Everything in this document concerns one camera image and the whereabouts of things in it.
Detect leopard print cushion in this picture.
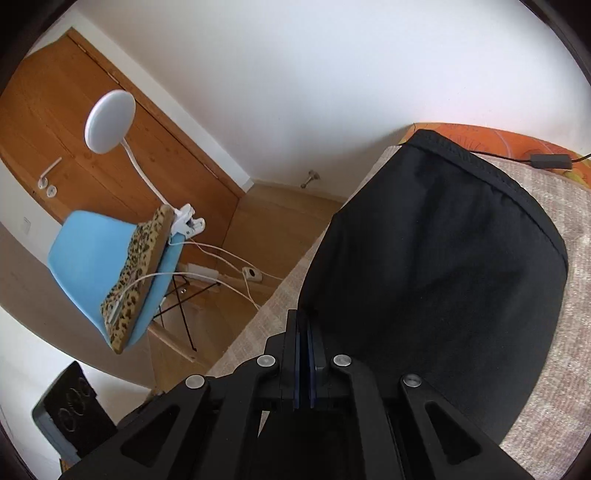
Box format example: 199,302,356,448
100,205,175,355

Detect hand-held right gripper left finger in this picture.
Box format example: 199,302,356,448
60,310,301,480

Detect white lamp cable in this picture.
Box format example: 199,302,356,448
185,240,284,311

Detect white power strip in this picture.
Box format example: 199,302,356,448
178,263,220,283

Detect black speaker device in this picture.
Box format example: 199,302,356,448
31,361,118,467

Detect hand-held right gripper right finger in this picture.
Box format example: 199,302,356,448
308,310,536,480

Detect black pants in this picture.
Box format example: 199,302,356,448
298,129,568,455

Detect white cushion cable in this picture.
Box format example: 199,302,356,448
106,270,222,324

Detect metal door handle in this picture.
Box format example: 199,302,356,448
39,157,63,189

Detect light blue chair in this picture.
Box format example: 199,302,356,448
47,210,218,365

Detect black ring light cable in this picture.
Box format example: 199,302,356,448
468,150,591,169

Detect white clip lamp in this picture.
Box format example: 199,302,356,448
84,90,206,243

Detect wooden door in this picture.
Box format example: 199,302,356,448
0,28,254,227

